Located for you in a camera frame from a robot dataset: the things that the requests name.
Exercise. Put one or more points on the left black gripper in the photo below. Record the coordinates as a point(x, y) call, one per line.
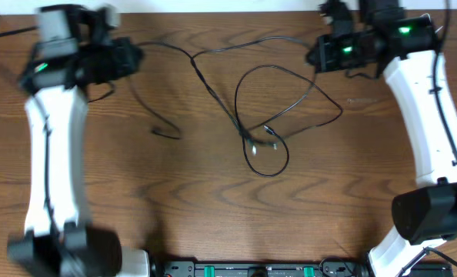
point(129, 61)

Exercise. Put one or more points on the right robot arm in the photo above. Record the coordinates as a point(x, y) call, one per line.
point(407, 54)

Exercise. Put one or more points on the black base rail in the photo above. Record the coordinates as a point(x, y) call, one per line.
point(330, 268)

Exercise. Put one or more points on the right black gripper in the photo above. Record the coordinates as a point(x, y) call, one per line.
point(328, 63)

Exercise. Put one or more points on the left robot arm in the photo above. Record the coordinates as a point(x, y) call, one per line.
point(74, 50)

